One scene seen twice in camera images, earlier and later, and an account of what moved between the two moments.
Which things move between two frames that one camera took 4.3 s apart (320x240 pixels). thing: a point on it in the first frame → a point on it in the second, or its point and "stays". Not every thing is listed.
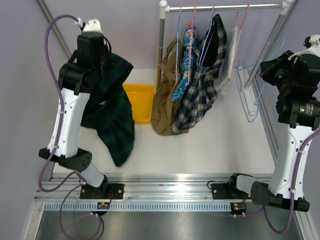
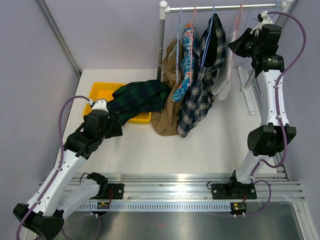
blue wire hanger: [247, 119] → [278, 5]
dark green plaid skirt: [108, 110] → [139, 97]
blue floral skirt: [190, 40] stays
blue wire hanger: [179, 15] stays
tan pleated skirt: [165, 111] stays
